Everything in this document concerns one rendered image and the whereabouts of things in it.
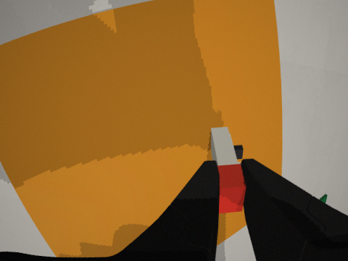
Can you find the orange flat square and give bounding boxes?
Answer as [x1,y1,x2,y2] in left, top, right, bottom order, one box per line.
[0,0,283,258]

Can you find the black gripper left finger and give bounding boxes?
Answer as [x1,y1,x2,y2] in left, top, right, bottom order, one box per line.
[0,160,220,261]

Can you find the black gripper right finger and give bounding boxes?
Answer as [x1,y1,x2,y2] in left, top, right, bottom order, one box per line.
[241,159,348,261]

